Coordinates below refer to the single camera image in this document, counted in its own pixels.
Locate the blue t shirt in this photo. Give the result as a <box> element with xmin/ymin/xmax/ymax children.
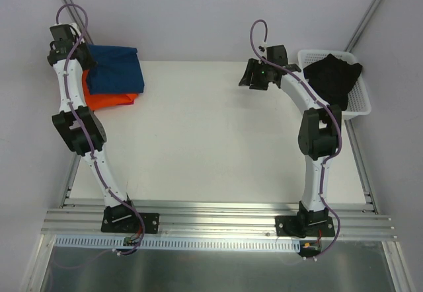
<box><xmin>87</xmin><ymin>44</ymin><xmax>145</xmax><ymax>94</ymax></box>

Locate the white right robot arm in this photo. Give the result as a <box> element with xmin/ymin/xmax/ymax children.
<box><xmin>239</xmin><ymin>45</ymin><xmax>342</xmax><ymax>238</ymax></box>

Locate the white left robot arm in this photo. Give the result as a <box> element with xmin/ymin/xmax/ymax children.
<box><xmin>47</xmin><ymin>24</ymin><xmax>144</xmax><ymax>233</ymax></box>

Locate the folded orange t shirt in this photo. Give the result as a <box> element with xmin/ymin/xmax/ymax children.
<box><xmin>82</xmin><ymin>70</ymin><xmax>139</xmax><ymax>110</ymax></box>

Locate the black t shirt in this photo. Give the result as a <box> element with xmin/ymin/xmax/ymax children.
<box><xmin>303</xmin><ymin>54</ymin><xmax>363</xmax><ymax>111</ymax></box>

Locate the white plastic basket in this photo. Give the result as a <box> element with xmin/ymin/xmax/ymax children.
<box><xmin>297</xmin><ymin>50</ymin><xmax>371</xmax><ymax>120</ymax></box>

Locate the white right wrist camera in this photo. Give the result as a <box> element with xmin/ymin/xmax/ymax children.
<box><xmin>258</xmin><ymin>43</ymin><xmax>267</xmax><ymax>53</ymax></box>

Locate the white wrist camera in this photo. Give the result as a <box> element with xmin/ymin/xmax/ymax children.
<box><xmin>69</xmin><ymin>22</ymin><xmax>81</xmax><ymax>34</ymax></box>
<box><xmin>258</xmin><ymin>43</ymin><xmax>267</xmax><ymax>53</ymax></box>

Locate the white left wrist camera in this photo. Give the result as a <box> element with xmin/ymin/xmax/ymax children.
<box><xmin>69</xmin><ymin>22</ymin><xmax>81</xmax><ymax>34</ymax></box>

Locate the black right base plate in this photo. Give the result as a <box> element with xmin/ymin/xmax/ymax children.
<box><xmin>275</xmin><ymin>215</ymin><xmax>336</xmax><ymax>238</ymax></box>

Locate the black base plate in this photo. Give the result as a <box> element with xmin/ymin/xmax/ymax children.
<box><xmin>100</xmin><ymin>211</ymin><xmax>160</xmax><ymax>234</ymax></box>
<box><xmin>275</xmin><ymin>215</ymin><xmax>336</xmax><ymax>238</ymax></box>

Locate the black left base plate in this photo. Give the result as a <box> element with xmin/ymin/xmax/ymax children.
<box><xmin>100</xmin><ymin>211</ymin><xmax>160</xmax><ymax>234</ymax></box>

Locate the aluminium mounting rail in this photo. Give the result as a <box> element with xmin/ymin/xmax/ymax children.
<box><xmin>41</xmin><ymin>198</ymin><xmax>399</xmax><ymax>241</ymax></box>

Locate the white slotted cable duct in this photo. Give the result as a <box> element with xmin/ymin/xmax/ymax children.
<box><xmin>55</xmin><ymin>235</ymin><xmax>300</xmax><ymax>253</ymax></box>

